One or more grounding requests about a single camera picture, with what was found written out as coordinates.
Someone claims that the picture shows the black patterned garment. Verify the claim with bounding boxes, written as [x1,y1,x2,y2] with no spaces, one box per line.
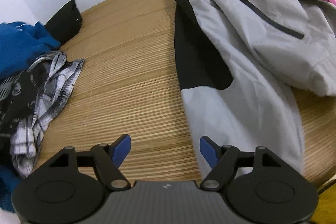
[1,61,51,150]

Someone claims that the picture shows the blue garment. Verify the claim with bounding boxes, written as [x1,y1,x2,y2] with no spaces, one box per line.
[1,22,60,79]

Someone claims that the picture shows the black white plaid shirt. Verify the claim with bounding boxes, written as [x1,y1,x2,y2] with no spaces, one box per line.
[10,51,85,178]

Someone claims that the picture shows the grey and black jacket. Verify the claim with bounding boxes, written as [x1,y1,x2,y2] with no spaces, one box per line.
[174,0,335,176]

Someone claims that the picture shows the bamboo mat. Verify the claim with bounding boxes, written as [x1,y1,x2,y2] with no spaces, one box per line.
[36,0,335,186]

